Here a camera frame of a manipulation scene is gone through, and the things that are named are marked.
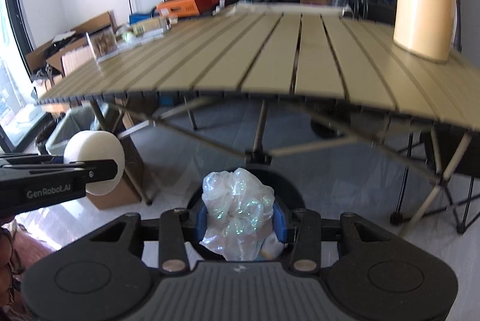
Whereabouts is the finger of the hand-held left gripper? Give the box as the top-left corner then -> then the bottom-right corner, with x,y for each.
0,154 -> 118,187

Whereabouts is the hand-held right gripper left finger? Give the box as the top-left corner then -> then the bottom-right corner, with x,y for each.
88,203 -> 209,276

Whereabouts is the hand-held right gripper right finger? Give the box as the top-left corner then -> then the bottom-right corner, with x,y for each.
273,202 -> 394,274

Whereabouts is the white tape roll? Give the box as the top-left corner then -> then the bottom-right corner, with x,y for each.
64,131 -> 125,197

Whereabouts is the black trash bin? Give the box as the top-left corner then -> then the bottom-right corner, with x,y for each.
185,165 -> 306,262

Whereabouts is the clear plastic bag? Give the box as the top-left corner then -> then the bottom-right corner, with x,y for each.
200,167 -> 276,262

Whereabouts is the person's left hand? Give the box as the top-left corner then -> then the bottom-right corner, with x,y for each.
0,227 -> 16,307

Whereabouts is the beige bin with black liner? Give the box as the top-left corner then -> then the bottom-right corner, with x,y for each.
35,119 -> 61,155

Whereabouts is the corrugated cardboard box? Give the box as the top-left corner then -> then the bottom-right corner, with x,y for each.
60,44 -> 94,76

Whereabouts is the clear snack jar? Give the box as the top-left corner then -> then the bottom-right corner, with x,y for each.
86,32 -> 119,63

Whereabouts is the large cardboard box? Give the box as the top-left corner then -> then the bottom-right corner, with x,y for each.
25,11 -> 117,70

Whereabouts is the small beige box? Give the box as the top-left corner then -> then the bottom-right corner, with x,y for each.
131,17 -> 171,35

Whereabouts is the tan folding table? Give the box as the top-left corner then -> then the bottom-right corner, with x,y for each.
35,4 -> 480,237

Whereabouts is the black folding chair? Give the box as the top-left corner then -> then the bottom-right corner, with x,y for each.
390,134 -> 480,235

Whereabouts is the black window frame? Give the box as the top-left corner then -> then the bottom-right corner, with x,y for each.
0,0 -> 38,153

